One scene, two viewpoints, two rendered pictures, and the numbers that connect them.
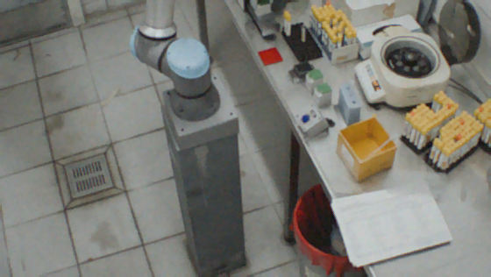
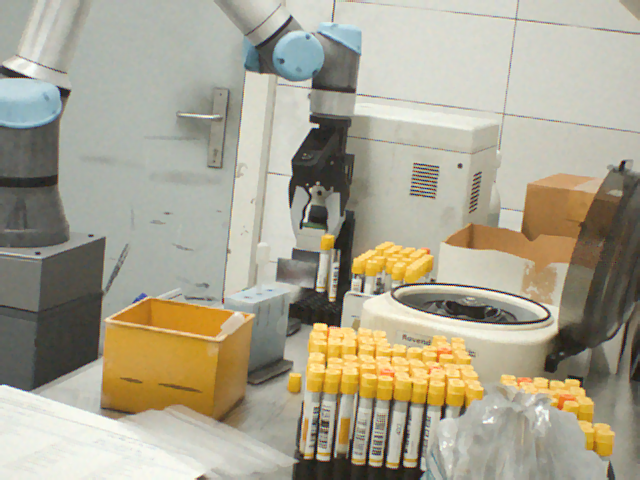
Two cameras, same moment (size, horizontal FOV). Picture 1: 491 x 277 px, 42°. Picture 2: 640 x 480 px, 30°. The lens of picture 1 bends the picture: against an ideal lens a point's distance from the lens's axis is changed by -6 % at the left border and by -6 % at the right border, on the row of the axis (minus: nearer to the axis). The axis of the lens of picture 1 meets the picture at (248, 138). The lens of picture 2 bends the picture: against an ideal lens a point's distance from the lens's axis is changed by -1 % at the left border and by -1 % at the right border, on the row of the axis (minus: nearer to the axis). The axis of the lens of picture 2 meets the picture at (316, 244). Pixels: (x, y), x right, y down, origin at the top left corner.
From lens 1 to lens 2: 1.72 m
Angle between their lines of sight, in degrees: 50
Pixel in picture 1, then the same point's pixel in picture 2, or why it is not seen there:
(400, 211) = (89, 448)
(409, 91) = (398, 337)
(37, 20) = not seen: hidden behind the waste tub
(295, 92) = not seen: hidden behind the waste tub
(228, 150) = (13, 357)
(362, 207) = (33, 411)
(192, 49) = (32, 86)
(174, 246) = not seen: outside the picture
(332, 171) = (86, 384)
